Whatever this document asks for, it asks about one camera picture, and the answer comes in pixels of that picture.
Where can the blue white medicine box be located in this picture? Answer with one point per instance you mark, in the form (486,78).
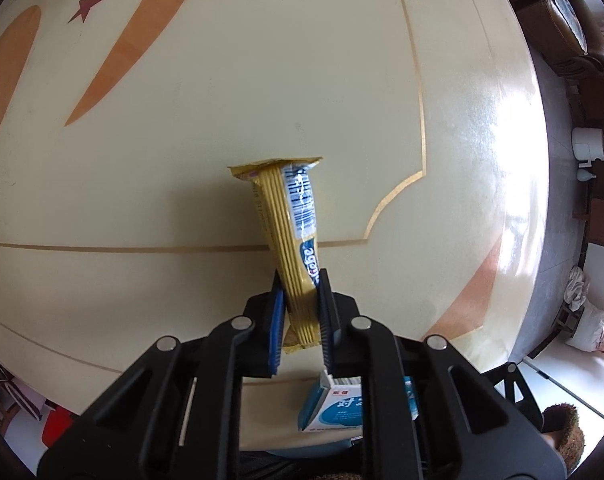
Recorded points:
(332,405)

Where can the brown leather armchair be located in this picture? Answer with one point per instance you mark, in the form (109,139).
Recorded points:
(567,15)

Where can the brown fuzzy cloth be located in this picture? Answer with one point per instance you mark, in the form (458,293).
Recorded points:
(564,432)

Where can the white plastic bag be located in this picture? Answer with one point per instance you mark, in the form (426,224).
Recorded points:
(589,327)

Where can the small white object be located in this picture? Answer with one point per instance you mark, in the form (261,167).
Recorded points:
(584,175)

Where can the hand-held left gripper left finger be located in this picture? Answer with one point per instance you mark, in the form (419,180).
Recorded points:
(277,330)

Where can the white round appliance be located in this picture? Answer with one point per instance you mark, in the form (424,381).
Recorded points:
(587,142)

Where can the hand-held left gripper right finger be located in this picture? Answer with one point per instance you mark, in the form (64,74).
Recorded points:
(327,320)

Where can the gold snack wrapper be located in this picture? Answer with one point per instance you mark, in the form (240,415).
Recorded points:
(287,230)

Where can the white crumpled cloth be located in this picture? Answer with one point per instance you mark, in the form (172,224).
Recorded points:
(577,290)

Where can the red plastic stool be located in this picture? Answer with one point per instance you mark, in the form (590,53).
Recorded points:
(56,425)

